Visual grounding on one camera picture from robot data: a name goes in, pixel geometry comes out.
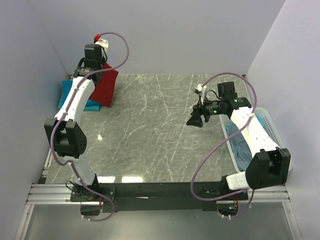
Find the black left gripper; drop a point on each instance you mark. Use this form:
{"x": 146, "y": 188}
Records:
{"x": 103, "y": 61}

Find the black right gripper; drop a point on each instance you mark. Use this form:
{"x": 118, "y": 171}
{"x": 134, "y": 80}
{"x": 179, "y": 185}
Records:
{"x": 195, "y": 120}

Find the red t shirt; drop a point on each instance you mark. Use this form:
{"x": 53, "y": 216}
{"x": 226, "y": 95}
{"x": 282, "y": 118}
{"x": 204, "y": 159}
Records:
{"x": 104, "y": 91}

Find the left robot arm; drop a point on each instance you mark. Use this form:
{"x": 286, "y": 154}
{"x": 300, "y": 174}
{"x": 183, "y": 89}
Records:
{"x": 65, "y": 136}

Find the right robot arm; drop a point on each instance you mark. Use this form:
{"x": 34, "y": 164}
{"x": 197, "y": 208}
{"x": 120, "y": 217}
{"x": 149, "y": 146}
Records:
{"x": 270, "y": 163}

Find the folded blue t shirt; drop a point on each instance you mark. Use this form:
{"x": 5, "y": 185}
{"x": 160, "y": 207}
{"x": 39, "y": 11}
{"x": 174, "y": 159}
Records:
{"x": 66, "y": 87}

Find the folded teal t shirt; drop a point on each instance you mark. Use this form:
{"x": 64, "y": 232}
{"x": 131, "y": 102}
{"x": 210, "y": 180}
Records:
{"x": 90, "y": 105}

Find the grey blue t shirt in basket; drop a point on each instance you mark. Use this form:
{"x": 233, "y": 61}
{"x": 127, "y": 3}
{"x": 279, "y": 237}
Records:
{"x": 240, "y": 152}

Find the teal t shirt in basket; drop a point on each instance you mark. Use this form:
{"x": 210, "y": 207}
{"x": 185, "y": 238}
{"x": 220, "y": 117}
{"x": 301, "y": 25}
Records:
{"x": 260, "y": 120}

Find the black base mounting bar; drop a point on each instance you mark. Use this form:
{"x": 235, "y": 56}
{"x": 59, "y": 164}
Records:
{"x": 115, "y": 197}

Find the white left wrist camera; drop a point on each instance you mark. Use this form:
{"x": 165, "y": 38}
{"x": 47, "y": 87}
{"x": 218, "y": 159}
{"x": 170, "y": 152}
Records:
{"x": 101, "y": 41}

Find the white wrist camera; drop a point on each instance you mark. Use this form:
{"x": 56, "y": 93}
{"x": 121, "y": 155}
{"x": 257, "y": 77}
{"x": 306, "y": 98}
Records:
{"x": 101, "y": 41}
{"x": 201, "y": 90}

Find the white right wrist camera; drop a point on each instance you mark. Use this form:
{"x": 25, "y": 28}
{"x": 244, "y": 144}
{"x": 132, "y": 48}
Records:
{"x": 201, "y": 90}

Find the aluminium frame rail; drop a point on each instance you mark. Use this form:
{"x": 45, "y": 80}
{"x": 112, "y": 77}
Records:
{"x": 58, "y": 194}

